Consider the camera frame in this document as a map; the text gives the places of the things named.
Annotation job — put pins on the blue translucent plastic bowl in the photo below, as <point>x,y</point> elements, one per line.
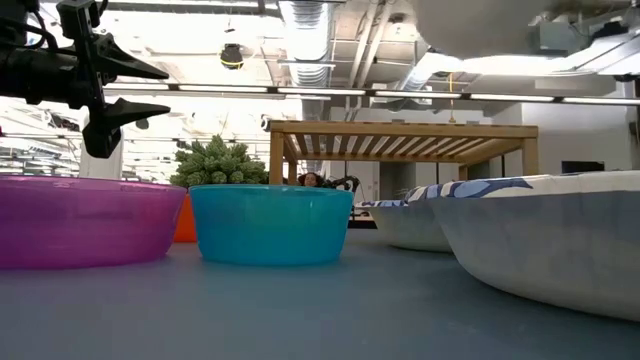
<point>270,225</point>

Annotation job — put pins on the orange translucent plastic bowl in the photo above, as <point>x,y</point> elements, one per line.
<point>186,225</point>

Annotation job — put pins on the silver ceiling air duct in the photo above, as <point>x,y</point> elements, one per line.
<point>307,40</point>

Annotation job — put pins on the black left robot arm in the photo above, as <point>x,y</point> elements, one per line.
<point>15,12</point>

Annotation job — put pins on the wooden slatted shelf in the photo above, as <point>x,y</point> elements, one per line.
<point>400,131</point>

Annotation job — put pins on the long ceiling light strip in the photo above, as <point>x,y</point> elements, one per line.
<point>320,91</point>

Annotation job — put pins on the black monitor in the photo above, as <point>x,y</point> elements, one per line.
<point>582,167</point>

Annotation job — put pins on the blue white patterned plate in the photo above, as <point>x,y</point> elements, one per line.
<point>550,250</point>

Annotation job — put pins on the round green succulent plant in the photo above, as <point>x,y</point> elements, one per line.
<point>217,162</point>

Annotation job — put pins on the white round bowl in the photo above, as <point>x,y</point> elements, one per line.
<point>475,25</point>

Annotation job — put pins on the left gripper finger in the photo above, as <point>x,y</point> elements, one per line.
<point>120,62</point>
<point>115,115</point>

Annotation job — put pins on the white blue patterned bowl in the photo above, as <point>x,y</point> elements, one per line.
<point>410,230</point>

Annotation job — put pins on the person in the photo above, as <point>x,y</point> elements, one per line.
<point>310,180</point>

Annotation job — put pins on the purple translucent plastic bowl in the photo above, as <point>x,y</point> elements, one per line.
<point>75,225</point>

